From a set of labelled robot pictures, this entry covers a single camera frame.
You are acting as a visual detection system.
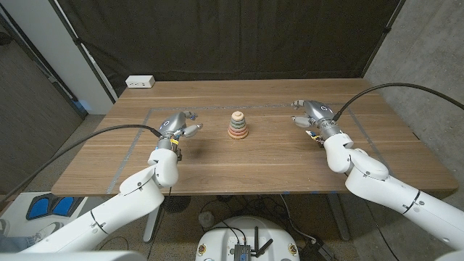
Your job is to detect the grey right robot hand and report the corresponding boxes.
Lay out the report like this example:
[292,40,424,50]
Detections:
[290,99,341,141]

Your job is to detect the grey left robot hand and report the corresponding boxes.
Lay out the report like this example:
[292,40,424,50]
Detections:
[156,110,204,152]

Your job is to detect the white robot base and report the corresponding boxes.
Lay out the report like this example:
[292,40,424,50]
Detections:
[195,216,301,261]

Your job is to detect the white power strip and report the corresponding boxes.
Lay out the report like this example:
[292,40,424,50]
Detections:
[125,75,156,89]

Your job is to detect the black round floor fan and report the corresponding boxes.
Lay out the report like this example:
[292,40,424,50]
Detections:
[162,195,191,214]

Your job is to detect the grey round floor object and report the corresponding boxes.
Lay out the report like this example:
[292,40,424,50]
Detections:
[198,211,215,228]

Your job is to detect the black backdrop stand pole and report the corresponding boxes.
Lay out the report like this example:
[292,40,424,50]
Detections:
[49,0,119,104]
[360,0,407,79]

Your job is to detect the white table leg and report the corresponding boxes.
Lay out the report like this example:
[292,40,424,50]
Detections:
[143,202,164,243]

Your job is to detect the black backdrop curtain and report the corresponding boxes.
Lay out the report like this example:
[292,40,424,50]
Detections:
[56,0,405,98]

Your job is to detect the grey table leg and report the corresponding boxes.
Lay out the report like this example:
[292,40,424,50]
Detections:
[327,194,351,242]

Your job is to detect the black power adapter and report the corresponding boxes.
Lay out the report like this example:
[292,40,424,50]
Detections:
[299,239,336,261]

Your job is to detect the black router with antennas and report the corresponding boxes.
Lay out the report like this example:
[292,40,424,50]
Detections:
[233,226,275,261]

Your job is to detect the white foot pedal blue pads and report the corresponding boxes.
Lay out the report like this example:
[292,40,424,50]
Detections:
[0,191,109,240]

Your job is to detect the grey white sneaker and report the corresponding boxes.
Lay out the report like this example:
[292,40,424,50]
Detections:
[35,221,65,242]

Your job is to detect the white robot torso edge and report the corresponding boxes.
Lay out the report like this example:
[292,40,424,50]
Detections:
[0,250,148,261]

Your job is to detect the person's leg in jeans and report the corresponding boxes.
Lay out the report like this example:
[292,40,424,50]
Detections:
[0,234,39,254]

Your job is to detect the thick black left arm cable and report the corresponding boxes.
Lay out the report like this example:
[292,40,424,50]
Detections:
[0,124,163,204]

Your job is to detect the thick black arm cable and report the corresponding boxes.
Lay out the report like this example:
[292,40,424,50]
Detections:
[331,83,464,123]
[0,124,163,204]

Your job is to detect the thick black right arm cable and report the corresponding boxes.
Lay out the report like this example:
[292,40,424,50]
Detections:
[331,83,464,123]

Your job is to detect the black floor cable tangle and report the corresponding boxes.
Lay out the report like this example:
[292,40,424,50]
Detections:
[199,194,317,243]

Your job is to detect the thin right arm wire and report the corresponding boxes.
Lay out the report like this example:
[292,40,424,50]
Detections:
[364,201,402,261]

